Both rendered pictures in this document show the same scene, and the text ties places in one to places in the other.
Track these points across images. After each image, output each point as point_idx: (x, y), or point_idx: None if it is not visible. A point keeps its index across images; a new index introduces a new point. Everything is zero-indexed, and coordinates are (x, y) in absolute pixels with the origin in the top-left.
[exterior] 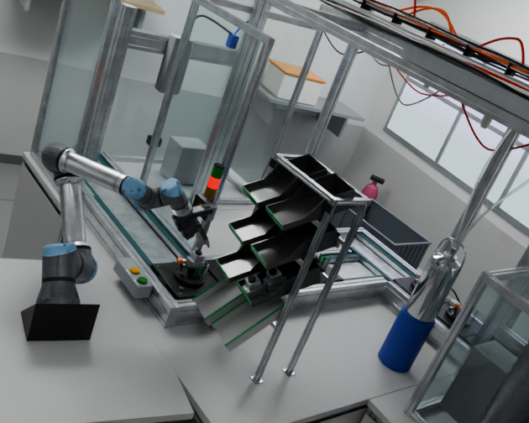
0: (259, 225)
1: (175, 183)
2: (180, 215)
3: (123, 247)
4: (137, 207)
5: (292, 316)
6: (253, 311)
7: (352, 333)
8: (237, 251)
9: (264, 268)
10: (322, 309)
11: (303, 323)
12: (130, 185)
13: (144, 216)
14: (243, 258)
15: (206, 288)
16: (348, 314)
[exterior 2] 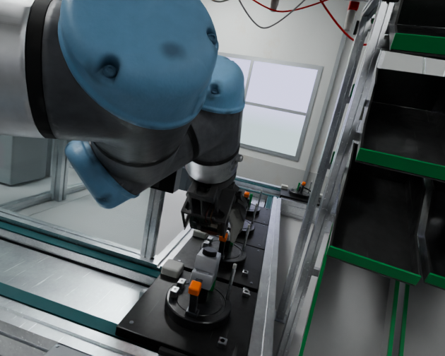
0: (389, 137)
1: (231, 61)
2: (227, 176)
3: (18, 326)
4: (109, 196)
5: (285, 271)
6: (417, 311)
7: (323, 256)
8: (337, 212)
9: (427, 219)
10: (280, 246)
11: (299, 273)
12: (144, 14)
13: (9, 235)
14: (352, 222)
15: (237, 307)
16: (293, 239)
